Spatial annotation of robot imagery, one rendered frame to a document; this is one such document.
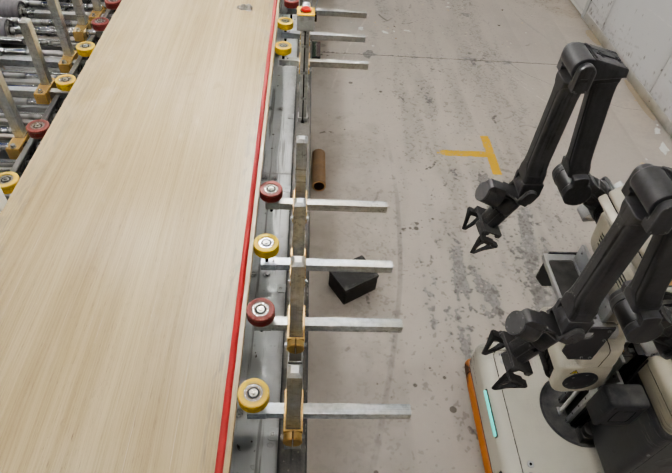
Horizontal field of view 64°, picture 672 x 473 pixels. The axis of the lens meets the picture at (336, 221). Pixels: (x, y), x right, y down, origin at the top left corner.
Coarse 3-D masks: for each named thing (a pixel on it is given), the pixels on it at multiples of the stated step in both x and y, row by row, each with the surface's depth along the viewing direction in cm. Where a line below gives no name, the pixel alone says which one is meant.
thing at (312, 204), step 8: (280, 200) 191; (288, 200) 191; (312, 200) 192; (320, 200) 192; (328, 200) 192; (336, 200) 193; (344, 200) 193; (352, 200) 193; (272, 208) 191; (280, 208) 191; (288, 208) 191; (312, 208) 192; (320, 208) 192; (328, 208) 192; (336, 208) 192; (344, 208) 192; (352, 208) 192; (360, 208) 192; (368, 208) 192; (376, 208) 192; (384, 208) 192
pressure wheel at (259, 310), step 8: (248, 304) 152; (256, 304) 153; (264, 304) 153; (272, 304) 153; (248, 312) 150; (256, 312) 151; (264, 312) 151; (272, 312) 151; (248, 320) 152; (256, 320) 149; (264, 320) 149; (272, 320) 152
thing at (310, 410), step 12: (276, 408) 141; (312, 408) 142; (324, 408) 142; (336, 408) 142; (348, 408) 142; (360, 408) 143; (372, 408) 143; (384, 408) 143; (396, 408) 143; (408, 408) 144
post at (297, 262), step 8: (296, 256) 130; (304, 256) 131; (296, 264) 129; (304, 264) 130; (296, 272) 131; (304, 272) 131; (296, 280) 133; (304, 280) 133; (296, 288) 135; (296, 296) 138; (296, 304) 140; (296, 312) 143; (296, 320) 146; (296, 328) 149; (296, 360) 162
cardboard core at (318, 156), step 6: (318, 150) 333; (312, 156) 334; (318, 156) 329; (324, 156) 332; (312, 162) 330; (318, 162) 325; (324, 162) 328; (312, 168) 326; (318, 168) 321; (324, 168) 324; (312, 174) 322; (318, 174) 318; (324, 174) 320; (312, 180) 318; (318, 180) 314; (324, 180) 317; (312, 186) 316; (318, 186) 321; (324, 186) 317
